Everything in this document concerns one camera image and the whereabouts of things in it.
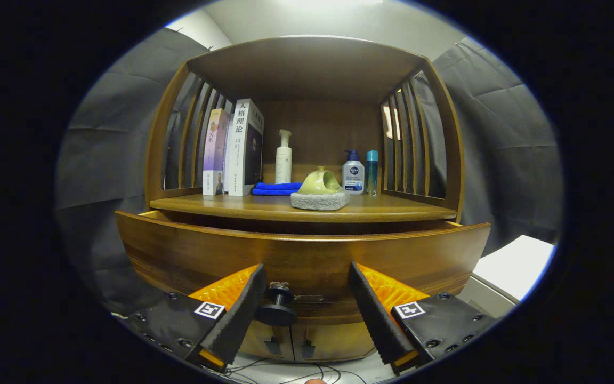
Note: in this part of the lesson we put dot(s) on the wooden cabinet with slatted hutch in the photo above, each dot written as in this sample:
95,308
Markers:
307,64

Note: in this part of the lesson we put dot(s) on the white thick book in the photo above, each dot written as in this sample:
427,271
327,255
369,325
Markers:
237,149

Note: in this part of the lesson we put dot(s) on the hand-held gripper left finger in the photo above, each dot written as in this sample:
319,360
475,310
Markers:
240,314

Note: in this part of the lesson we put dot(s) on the wooden cabinet door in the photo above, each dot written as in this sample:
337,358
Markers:
256,341
339,341

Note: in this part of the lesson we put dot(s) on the teal slim bottle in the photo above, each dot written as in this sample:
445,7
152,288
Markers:
372,173

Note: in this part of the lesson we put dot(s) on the white lotion bottle blue cap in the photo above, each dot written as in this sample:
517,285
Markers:
353,176

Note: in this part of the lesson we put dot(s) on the purple book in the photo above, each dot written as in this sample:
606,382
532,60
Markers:
213,154

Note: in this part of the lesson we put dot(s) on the wooden drawer with black knob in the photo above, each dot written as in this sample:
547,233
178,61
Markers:
312,261

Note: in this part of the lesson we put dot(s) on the blue folded cloth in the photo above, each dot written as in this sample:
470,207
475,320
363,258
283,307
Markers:
275,188

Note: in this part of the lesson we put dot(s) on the black backdrop cloth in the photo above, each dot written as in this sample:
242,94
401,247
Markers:
499,133

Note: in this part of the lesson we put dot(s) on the white pump bottle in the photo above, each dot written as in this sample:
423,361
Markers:
283,165

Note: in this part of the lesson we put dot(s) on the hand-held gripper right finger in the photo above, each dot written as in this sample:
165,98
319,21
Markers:
373,314

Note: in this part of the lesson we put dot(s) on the wooden countertop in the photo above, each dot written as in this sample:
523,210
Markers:
392,208

